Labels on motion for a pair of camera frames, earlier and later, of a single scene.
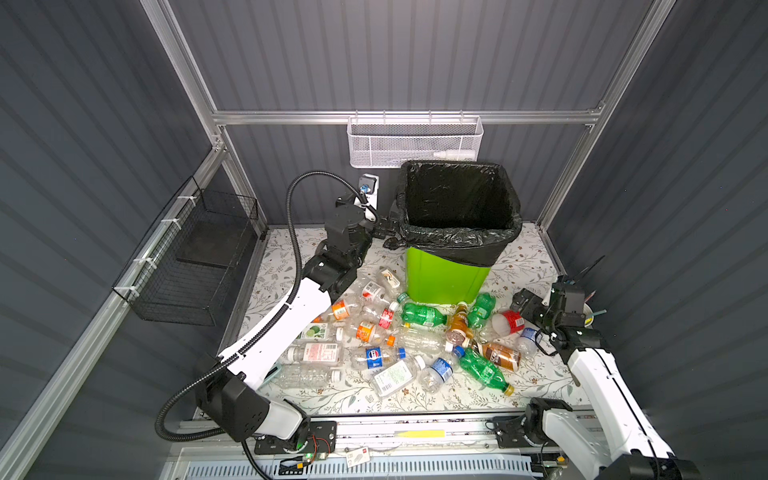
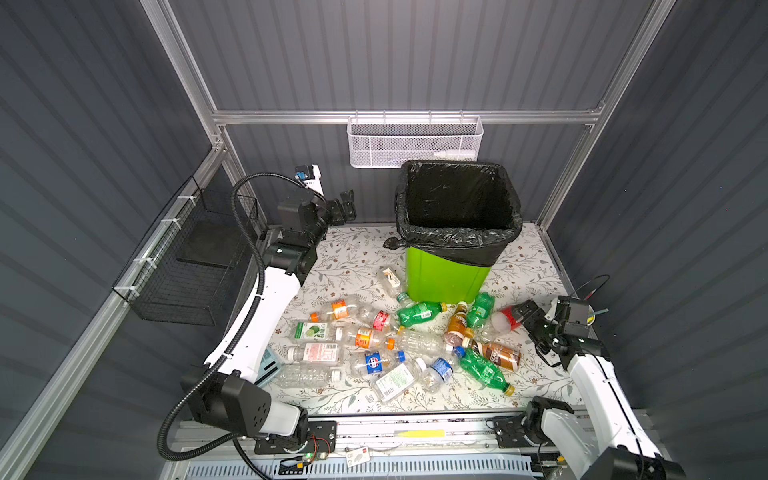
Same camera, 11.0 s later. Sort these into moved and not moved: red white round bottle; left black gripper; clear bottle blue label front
Moved: left black gripper
Not moved: clear bottle blue label front; red white round bottle
